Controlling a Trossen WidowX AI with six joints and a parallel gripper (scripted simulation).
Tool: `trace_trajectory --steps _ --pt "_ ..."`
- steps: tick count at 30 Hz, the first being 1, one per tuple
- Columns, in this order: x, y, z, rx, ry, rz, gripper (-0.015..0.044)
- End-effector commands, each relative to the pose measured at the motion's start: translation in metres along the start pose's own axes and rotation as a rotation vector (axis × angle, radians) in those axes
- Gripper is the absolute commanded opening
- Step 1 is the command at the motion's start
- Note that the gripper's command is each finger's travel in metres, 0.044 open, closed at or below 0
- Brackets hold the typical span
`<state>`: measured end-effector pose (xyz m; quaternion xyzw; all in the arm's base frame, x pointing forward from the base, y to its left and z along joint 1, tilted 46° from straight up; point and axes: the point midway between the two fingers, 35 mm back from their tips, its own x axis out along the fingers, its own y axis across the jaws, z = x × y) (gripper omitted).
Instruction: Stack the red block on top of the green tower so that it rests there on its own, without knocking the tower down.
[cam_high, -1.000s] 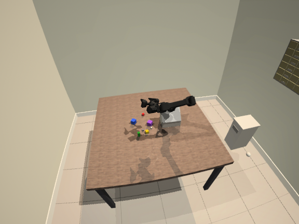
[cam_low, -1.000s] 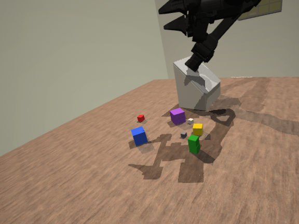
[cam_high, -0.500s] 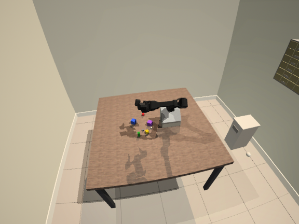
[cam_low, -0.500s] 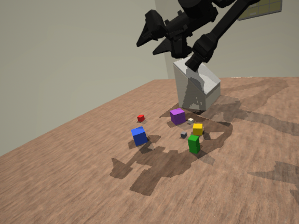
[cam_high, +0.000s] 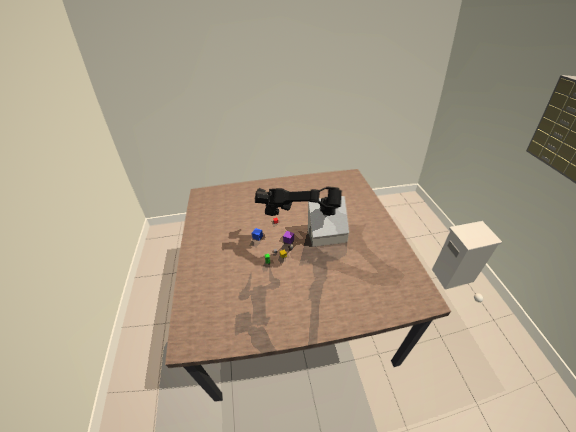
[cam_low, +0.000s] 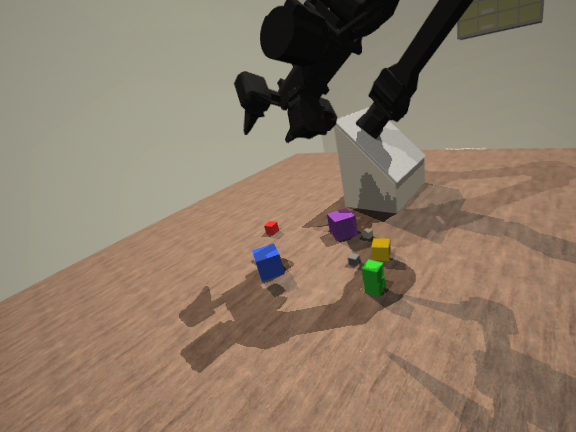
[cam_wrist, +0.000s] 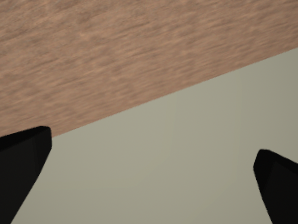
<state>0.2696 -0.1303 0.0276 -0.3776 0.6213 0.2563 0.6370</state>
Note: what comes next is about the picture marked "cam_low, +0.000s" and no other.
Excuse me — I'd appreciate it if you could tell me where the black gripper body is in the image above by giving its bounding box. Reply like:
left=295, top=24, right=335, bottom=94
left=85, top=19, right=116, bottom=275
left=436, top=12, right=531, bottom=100
left=234, top=64, right=335, bottom=113

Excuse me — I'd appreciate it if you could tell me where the red block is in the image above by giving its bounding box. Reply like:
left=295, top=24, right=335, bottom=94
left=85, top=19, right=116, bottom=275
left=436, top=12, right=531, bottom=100
left=264, top=221, right=279, bottom=235

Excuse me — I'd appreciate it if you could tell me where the yellow block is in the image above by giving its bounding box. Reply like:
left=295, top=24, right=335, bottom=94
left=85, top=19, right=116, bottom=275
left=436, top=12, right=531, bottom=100
left=371, top=239, right=391, bottom=261

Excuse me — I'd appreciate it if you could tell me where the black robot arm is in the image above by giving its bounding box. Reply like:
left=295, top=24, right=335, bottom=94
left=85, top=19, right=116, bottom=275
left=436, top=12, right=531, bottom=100
left=260, top=0, right=473, bottom=139

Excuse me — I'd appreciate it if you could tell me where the blue cube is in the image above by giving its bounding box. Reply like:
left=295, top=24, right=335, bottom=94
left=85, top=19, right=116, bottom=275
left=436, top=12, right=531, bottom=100
left=252, top=243, right=285, bottom=282

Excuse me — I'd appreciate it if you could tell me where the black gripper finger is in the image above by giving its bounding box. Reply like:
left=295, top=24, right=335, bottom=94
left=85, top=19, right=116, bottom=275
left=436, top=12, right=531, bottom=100
left=243, top=110, right=264, bottom=135
left=285, top=129, right=297, bottom=142

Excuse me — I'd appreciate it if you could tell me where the purple block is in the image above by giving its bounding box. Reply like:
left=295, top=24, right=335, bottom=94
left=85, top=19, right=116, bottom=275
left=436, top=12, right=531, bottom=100
left=327, top=208, right=358, bottom=241

